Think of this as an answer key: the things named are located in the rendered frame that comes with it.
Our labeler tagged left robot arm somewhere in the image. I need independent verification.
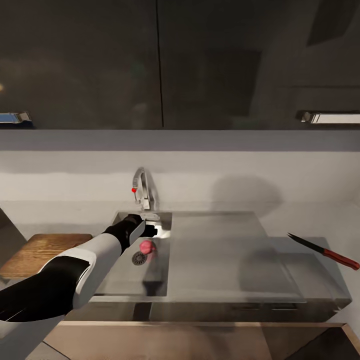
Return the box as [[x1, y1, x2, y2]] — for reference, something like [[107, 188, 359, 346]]
[[0, 213, 160, 360]]

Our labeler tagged vidalia onion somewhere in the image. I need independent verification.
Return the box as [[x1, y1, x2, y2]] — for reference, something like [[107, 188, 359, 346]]
[[139, 240, 155, 254]]

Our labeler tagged parer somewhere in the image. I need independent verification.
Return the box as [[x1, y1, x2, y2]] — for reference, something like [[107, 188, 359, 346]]
[[291, 234, 360, 269]]

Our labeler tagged cutting board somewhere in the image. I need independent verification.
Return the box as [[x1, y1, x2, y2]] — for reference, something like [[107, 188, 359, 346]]
[[0, 233, 93, 277]]

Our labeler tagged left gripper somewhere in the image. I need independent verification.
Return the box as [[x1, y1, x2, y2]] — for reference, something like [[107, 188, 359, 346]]
[[140, 224, 158, 238]]

